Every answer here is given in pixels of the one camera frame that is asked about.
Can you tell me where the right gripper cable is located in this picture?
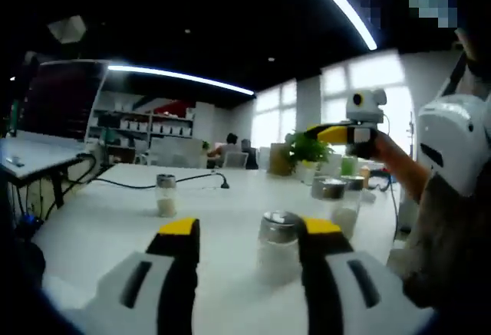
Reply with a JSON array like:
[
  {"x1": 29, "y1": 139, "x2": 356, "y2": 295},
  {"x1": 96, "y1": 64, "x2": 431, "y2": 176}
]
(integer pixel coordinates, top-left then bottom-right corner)
[{"x1": 381, "y1": 114, "x2": 403, "y2": 238}]

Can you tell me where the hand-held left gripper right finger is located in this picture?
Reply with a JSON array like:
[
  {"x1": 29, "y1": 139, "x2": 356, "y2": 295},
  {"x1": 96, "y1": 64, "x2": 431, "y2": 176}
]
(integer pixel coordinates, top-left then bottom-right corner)
[{"x1": 298, "y1": 216, "x2": 435, "y2": 335}]

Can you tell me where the row of white storage boxes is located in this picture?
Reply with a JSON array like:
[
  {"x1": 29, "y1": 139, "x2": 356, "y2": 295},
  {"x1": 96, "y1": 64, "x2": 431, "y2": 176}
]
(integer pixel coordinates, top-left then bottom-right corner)
[{"x1": 114, "y1": 118, "x2": 193, "y2": 137}]

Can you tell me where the brown paper bag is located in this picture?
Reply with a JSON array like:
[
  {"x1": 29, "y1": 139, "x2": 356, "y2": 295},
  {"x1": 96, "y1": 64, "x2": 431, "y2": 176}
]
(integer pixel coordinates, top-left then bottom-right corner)
[{"x1": 267, "y1": 143, "x2": 299, "y2": 177}]

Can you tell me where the glass seasoning bottle brown powder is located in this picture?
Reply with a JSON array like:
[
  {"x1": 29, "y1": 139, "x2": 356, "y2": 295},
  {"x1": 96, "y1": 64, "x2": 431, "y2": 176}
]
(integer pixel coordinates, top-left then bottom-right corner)
[{"x1": 155, "y1": 173, "x2": 180, "y2": 218}]

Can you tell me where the green drink bottle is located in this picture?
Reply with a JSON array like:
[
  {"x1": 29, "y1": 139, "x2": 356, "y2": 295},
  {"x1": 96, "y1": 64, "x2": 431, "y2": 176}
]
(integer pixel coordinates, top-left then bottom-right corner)
[{"x1": 340, "y1": 156, "x2": 359, "y2": 178}]

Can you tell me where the long ceiling light strip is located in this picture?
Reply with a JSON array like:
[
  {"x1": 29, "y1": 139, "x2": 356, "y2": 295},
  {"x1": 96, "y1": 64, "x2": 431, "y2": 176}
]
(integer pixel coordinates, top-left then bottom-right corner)
[
  {"x1": 107, "y1": 64, "x2": 257, "y2": 97},
  {"x1": 294, "y1": 0, "x2": 379, "y2": 52}
]

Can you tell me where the bright window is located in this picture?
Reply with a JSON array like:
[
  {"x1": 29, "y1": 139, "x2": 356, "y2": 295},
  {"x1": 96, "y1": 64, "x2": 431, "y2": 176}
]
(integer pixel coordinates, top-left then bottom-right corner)
[{"x1": 254, "y1": 53, "x2": 414, "y2": 160}]

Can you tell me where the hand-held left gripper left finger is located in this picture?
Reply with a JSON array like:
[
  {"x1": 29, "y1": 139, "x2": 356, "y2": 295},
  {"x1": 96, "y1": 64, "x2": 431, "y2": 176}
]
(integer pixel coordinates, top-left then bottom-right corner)
[{"x1": 78, "y1": 216, "x2": 200, "y2": 335}]

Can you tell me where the person's right hand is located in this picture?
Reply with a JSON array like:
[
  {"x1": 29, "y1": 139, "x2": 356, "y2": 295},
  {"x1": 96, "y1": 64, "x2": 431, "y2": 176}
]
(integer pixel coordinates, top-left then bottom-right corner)
[{"x1": 372, "y1": 131, "x2": 402, "y2": 168}]

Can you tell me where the green potted plant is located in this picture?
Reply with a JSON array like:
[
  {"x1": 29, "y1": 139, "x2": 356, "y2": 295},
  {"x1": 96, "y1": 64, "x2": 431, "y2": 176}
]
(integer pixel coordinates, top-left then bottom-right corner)
[{"x1": 283, "y1": 130, "x2": 335, "y2": 183}]

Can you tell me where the grey partition panel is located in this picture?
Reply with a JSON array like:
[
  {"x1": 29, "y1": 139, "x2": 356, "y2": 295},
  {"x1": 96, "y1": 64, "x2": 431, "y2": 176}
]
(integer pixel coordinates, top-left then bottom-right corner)
[{"x1": 147, "y1": 136, "x2": 205, "y2": 169}]

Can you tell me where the ceiling air conditioner unit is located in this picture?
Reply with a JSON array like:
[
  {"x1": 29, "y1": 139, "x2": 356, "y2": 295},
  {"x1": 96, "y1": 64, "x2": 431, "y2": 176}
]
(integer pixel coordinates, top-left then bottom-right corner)
[{"x1": 46, "y1": 15, "x2": 87, "y2": 44}]

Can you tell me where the black cable with plug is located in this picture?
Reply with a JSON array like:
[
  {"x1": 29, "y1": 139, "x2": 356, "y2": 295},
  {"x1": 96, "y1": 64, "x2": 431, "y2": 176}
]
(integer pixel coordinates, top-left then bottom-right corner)
[{"x1": 76, "y1": 153, "x2": 231, "y2": 192}]

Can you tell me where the tall glass seasoning bottle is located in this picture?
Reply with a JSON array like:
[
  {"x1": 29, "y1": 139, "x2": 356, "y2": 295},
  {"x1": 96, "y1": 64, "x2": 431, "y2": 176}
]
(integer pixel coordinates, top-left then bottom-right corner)
[{"x1": 310, "y1": 176, "x2": 364, "y2": 239}]

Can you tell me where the white storage shelf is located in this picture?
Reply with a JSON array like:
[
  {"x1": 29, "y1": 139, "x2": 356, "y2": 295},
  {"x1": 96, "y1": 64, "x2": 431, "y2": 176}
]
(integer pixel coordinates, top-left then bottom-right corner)
[{"x1": 89, "y1": 99, "x2": 196, "y2": 160}]

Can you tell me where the silver laptop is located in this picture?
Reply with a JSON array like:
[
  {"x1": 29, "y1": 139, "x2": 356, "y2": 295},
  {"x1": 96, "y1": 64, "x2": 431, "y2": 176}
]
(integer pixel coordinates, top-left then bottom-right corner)
[{"x1": 0, "y1": 58, "x2": 111, "y2": 179}]

